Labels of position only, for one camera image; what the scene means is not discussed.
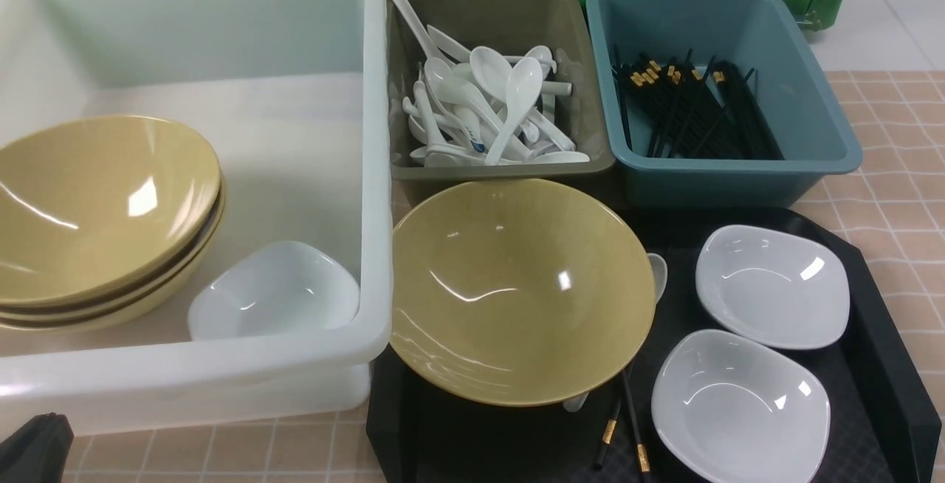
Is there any tan noodle bowl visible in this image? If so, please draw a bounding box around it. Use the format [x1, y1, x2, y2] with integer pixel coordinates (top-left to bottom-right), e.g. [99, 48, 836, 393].
[389, 178, 657, 408]

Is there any white soup spoon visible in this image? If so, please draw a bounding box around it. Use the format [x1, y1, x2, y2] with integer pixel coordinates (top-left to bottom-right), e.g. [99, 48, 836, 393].
[563, 252, 668, 413]

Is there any black gold-banded chopstick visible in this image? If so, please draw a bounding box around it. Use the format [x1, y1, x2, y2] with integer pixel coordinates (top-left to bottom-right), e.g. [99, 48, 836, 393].
[621, 363, 653, 482]
[593, 388, 623, 472]

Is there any white square dish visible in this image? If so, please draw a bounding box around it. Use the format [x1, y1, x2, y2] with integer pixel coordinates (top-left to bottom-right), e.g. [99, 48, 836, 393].
[650, 329, 831, 482]
[695, 225, 851, 351]

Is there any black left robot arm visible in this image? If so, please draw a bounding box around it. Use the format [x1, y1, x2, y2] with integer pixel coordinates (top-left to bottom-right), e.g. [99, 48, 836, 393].
[1, 413, 74, 482]

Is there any top stacked tan bowl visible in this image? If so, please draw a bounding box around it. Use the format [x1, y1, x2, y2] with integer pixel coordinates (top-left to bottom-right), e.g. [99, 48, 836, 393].
[1, 115, 221, 309]

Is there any stacked tan bowl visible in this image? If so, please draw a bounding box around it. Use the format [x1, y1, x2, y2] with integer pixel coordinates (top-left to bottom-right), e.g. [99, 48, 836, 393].
[1, 180, 227, 332]
[1, 115, 221, 309]

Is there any lower stacked tan bowl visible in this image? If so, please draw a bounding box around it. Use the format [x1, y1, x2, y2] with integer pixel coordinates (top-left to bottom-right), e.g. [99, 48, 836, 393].
[1, 180, 227, 332]

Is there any pile of white spoons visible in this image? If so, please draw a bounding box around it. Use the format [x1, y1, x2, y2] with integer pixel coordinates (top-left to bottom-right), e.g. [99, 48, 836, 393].
[391, 0, 590, 168]

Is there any brown plastic bin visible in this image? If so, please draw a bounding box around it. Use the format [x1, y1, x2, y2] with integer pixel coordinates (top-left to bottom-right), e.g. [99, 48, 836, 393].
[387, 0, 624, 208]

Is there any white dish in tub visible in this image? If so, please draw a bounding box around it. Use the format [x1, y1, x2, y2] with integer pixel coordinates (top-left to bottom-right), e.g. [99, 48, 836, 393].
[187, 241, 360, 341]

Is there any large white plastic tub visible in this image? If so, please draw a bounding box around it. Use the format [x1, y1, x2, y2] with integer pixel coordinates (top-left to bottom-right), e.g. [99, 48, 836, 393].
[2, 0, 392, 436]

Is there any blue plastic bin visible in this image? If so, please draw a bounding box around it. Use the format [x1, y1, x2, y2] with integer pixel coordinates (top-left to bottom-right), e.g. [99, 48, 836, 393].
[586, 0, 863, 208]

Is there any pile of black chopsticks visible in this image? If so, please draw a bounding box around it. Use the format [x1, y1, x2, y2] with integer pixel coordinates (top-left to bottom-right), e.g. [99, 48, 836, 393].
[611, 46, 784, 161]

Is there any black serving tray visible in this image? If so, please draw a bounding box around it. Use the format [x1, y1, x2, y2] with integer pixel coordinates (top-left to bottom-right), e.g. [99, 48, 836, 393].
[365, 208, 942, 482]

